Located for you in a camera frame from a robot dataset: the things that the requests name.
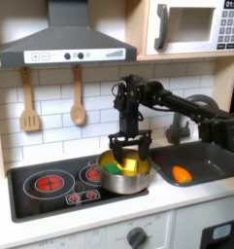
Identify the yellow toy block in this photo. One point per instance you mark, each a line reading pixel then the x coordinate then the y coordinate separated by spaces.
pixel 129 167

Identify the steel pot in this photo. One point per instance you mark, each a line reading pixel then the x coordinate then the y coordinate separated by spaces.
pixel 125 184

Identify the orange toy carrot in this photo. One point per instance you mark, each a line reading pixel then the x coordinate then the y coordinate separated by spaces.
pixel 182 175

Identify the dark grey tap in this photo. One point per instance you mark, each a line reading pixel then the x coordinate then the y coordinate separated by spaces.
pixel 176 131

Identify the wooden spoon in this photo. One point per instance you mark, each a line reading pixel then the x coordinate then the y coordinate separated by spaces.
pixel 77 113

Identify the dark grey sink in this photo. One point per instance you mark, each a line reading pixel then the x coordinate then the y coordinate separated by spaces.
pixel 212 162

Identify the white microwave door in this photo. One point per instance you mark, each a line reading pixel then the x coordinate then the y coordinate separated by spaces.
pixel 157 45

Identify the white lower kitchen cabinet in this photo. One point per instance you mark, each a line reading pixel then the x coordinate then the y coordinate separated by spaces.
pixel 186 223

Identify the grey oven knob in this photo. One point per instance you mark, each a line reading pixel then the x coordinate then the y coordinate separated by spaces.
pixel 136 238

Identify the wooden slotted spatula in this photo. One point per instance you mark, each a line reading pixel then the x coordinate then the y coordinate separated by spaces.
pixel 29 120

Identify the light wood upper cabinet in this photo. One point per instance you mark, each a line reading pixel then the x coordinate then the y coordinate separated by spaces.
pixel 136 29

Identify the grey range hood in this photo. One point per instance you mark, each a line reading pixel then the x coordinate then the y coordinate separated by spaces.
pixel 66 42

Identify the black toy cooktop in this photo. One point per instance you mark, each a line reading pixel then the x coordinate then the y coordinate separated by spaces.
pixel 27 207

